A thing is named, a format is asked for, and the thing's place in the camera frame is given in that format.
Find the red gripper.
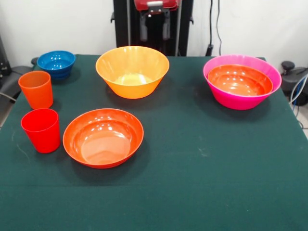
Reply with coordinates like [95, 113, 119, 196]
[133, 0, 180, 42]

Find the black office chair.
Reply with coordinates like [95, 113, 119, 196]
[0, 36, 39, 104]
[280, 61, 308, 106]

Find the black wall cable with plug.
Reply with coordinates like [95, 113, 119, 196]
[206, 0, 222, 57]

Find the orange-red plastic bowl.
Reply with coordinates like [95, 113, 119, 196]
[63, 108, 145, 169]
[207, 64, 274, 97]

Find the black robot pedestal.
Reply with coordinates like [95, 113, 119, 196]
[110, 0, 194, 57]

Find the orange plastic bowl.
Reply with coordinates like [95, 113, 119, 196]
[95, 46, 170, 100]

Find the large magenta plastic bowl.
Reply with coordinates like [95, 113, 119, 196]
[203, 54, 282, 111]

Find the orange plastic cup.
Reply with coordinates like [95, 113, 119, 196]
[18, 70, 54, 110]

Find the red plastic cup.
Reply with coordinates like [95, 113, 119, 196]
[21, 108, 61, 154]

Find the small dark blue bowl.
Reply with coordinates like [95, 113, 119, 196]
[37, 50, 76, 79]

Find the dark green table cloth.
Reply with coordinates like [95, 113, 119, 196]
[0, 54, 308, 231]

